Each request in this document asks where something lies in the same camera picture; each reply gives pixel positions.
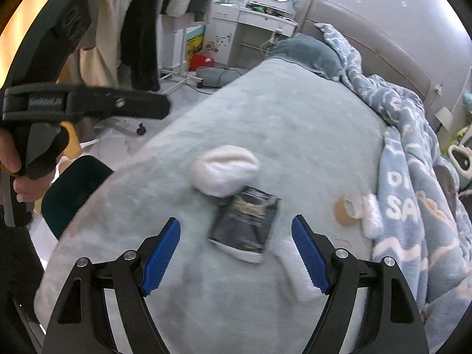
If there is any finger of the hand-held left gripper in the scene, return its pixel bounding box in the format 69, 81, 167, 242
70, 86, 171, 119

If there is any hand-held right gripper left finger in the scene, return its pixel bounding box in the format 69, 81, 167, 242
43, 217, 181, 354

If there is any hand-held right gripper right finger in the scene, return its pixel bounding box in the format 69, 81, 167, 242
291, 214, 430, 354

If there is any white paper wad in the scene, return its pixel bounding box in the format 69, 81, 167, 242
192, 145, 260, 197
273, 244, 318, 301

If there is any brown tape roll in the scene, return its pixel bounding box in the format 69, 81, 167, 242
333, 196, 361, 226

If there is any black snack packet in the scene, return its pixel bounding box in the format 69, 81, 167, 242
208, 186, 283, 265

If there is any dark teal trash bin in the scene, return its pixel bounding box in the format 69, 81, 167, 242
41, 156, 115, 240

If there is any person's left hand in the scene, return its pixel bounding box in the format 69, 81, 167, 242
0, 127, 37, 205

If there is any orange curtain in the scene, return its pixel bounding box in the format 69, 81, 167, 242
0, 5, 83, 178

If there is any cream coat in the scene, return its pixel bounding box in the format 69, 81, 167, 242
79, 0, 148, 82

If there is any white clothes rack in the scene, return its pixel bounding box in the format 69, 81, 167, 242
92, 66, 209, 136

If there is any black hanging garment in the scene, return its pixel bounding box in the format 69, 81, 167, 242
122, 0, 163, 93

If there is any red packet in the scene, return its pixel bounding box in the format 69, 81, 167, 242
190, 53, 214, 71

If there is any yellow landscape picture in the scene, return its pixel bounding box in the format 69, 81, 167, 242
185, 26, 206, 61

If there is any grey flat floor appliance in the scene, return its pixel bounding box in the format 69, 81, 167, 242
195, 67, 246, 88

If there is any bed with grey-green sheet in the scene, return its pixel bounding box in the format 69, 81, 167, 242
35, 57, 436, 354

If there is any blue patterned fleece blanket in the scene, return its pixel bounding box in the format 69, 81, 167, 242
314, 22, 472, 354

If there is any white dressing table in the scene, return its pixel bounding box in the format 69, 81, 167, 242
210, 0, 299, 71

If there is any white green plush toy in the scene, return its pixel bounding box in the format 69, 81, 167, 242
442, 125, 472, 192

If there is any blue-grey pillow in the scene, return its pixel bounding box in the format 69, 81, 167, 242
271, 33, 347, 82

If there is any bedside lamp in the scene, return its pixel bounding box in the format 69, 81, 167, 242
434, 108, 452, 131

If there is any grey upholstered headboard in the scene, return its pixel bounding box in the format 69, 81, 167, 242
297, 0, 432, 119

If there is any black cable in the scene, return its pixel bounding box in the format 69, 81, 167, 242
216, 66, 240, 82

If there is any white cable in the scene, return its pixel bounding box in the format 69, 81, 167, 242
260, 31, 281, 57

